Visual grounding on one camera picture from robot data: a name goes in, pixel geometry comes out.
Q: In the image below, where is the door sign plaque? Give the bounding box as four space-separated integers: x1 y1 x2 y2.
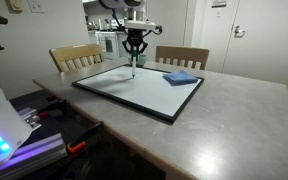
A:
211 0 228 9

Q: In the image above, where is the black and blue arm cable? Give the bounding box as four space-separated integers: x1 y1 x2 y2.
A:
111 9 127 29

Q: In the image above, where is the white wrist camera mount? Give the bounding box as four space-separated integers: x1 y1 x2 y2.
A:
123 19 164 35

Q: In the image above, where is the white door with lever handle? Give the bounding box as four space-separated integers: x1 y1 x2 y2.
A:
221 0 288 86

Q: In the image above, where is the beige wall thermostat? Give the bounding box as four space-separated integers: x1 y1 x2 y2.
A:
5 0 25 13

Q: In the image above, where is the black clamp with red grip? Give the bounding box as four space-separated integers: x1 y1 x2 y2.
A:
36 98 67 120

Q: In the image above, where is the black clamp with orange grip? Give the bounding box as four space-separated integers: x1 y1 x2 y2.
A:
66 120 105 155

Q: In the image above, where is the white kitchen oven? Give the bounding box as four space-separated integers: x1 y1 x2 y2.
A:
94 31 120 61

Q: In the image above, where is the grey kitchen cabinet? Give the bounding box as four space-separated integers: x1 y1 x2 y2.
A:
117 32 136 58

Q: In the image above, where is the silver metal bracket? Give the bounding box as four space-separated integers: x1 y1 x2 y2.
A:
16 106 43 132

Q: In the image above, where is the white double switch plate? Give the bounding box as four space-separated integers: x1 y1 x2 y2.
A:
27 0 46 14

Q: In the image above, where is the white marker with green cap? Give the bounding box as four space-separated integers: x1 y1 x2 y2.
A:
130 46 138 80

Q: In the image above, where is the folded blue cloth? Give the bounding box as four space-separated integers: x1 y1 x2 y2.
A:
161 69 199 87

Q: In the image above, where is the mint green bowl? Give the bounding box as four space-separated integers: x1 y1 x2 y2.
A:
127 53 149 67

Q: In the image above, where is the wooden slat-back chair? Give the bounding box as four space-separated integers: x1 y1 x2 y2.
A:
48 43 106 73
154 45 211 71

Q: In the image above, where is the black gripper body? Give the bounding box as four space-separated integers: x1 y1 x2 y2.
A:
129 29 144 42

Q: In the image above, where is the silver lever door handle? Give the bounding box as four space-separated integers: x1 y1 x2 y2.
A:
233 25 247 39

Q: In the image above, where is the black framed whiteboard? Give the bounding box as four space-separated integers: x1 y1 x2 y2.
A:
71 63 206 125

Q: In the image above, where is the aluminium profile rail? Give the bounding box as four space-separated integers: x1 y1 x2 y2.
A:
0 132 68 180

